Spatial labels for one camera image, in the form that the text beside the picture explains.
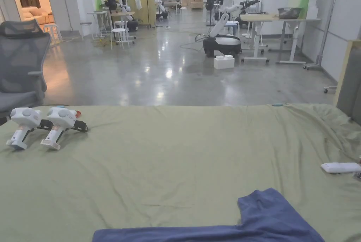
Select bed with pale green sheet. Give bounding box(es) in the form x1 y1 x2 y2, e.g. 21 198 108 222
0 103 361 242

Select white foam box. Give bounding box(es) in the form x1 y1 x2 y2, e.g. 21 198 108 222
214 55 235 70

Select white round stool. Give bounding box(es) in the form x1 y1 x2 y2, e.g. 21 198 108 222
110 28 130 50

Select white humanoid robot on wheels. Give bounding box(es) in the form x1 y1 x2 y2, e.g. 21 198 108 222
195 0 261 58

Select black and white robot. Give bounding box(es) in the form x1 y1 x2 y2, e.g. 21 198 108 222
155 0 170 19

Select wooden partition screen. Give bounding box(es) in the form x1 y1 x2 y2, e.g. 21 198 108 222
103 0 157 29

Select white robot with black base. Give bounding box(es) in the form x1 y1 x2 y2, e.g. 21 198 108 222
105 0 139 32

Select white folding table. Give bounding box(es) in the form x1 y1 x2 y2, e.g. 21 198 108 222
87 11 111 39

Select spare white hand-held gripper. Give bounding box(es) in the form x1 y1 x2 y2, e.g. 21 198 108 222
40 107 88 150
6 107 43 151

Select wooden desk with grey basin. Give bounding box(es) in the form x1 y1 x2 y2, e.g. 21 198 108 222
239 7 322 65

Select dark blue shirt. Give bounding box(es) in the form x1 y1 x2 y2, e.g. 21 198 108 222
92 188 325 242

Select metal garment rack stand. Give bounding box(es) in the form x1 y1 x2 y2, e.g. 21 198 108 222
303 0 343 94

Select grey mesh office chair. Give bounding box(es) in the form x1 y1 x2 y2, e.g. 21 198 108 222
0 19 52 125

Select white power bank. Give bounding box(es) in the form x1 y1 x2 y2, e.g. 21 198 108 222
321 162 361 174

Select grey padded headboard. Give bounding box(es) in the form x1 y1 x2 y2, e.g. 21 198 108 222
336 47 361 125

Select beige sofa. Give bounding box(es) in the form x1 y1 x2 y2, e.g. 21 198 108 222
21 7 54 25

